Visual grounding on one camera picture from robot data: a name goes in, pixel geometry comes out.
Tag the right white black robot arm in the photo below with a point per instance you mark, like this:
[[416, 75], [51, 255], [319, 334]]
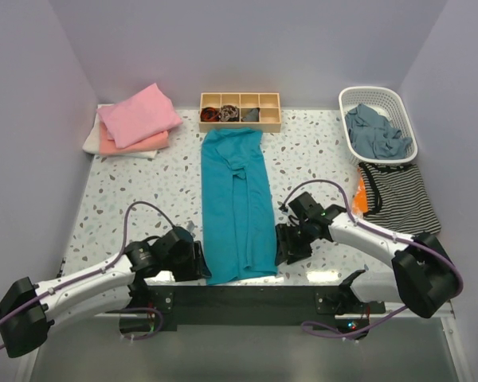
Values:
[[421, 276]]

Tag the white folded t shirt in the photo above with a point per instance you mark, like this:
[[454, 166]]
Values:
[[96, 143]]

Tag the orange white tie-dye shirt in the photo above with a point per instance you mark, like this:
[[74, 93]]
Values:
[[360, 204]]

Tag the aluminium extrusion rail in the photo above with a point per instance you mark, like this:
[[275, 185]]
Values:
[[405, 348]]

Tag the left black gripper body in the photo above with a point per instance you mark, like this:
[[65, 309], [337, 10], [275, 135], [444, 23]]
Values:
[[182, 267]]

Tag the grey blue t shirt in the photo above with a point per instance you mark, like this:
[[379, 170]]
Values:
[[372, 135]]

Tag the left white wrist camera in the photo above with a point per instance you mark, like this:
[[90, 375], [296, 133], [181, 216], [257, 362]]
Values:
[[190, 226]]

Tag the white plastic laundry basket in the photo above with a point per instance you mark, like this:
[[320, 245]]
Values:
[[386, 102]]

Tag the pink folded t shirt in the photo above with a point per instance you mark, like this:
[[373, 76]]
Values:
[[146, 113]]

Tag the teal t shirt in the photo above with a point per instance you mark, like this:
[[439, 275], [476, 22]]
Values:
[[238, 223]]

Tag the black white striped shirt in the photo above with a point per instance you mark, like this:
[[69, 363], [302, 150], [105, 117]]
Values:
[[396, 199]]

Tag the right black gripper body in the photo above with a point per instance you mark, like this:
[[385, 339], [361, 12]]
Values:
[[299, 240]]

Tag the salmon folded t shirt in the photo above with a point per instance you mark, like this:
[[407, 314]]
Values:
[[119, 148]]

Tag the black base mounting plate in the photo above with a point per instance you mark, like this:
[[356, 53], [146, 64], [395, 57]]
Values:
[[245, 305]]

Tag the dark grey folded cloth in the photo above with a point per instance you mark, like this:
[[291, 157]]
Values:
[[250, 115]]

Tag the wooden compartment organizer box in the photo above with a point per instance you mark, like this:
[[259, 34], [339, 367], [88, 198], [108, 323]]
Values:
[[269, 104]]

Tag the brown patterned scrunchie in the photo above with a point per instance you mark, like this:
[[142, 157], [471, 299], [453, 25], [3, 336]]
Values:
[[229, 113]]

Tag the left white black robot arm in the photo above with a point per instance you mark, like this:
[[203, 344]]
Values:
[[28, 311]]

